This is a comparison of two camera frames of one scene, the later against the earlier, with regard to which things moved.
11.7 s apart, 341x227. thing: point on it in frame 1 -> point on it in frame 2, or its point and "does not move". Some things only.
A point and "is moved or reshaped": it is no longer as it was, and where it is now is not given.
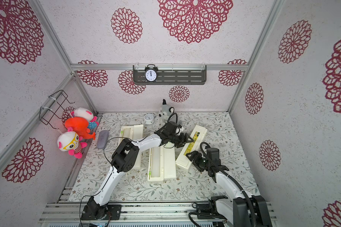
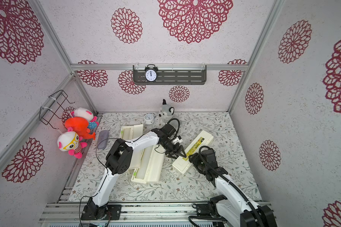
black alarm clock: x=151 y=73 does not move
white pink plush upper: x=85 y=112 does not move
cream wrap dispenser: x=162 y=163 is moved or reshaped
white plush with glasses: x=69 y=141 does not move
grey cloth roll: x=102 y=139 does not move
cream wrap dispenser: x=134 y=133 does not move
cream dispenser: x=198 y=135 is moved or reshaped
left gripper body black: x=177 y=139 -> x=170 y=146
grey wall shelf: x=172 y=75 does not move
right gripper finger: x=194 y=154 does not move
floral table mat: x=165 y=156 does not move
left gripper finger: x=182 y=144 -> x=172 y=155
